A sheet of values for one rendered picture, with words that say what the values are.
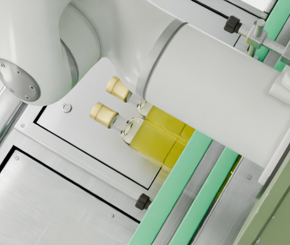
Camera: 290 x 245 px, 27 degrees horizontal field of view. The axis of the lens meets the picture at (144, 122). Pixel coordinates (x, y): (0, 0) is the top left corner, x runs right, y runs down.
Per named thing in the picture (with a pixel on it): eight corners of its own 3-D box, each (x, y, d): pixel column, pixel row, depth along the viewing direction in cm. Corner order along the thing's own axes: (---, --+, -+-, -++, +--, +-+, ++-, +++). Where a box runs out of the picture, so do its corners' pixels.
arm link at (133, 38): (201, 0, 65) (76, -65, 68) (137, 78, 58) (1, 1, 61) (183, 60, 73) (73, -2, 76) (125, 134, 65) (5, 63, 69)
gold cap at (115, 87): (135, 89, 116) (115, 78, 117) (134, 83, 113) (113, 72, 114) (125, 105, 116) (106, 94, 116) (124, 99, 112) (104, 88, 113)
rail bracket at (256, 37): (287, 71, 109) (226, 39, 112) (306, 35, 93) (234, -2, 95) (280, 85, 109) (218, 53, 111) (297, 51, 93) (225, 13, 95)
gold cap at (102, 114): (112, 116, 111) (92, 104, 112) (106, 131, 113) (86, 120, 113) (121, 110, 114) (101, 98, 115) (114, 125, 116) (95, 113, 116)
